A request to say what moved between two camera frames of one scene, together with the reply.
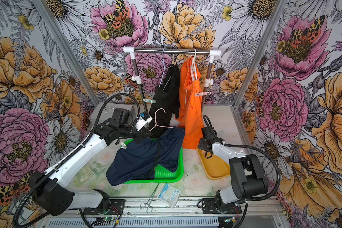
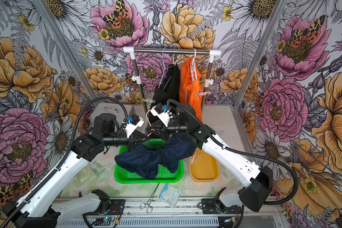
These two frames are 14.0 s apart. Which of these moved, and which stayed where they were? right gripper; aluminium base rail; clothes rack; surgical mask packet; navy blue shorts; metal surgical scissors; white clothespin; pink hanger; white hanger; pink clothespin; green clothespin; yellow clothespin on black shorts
Moved: pink hanger; right gripper; navy blue shorts; white clothespin
Stayed: green clothespin; white hanger; metal surgical scissors; aluminium base rail; surgical mask packet; yellow clothespin on black shorts; clothes rack; pink clothespin
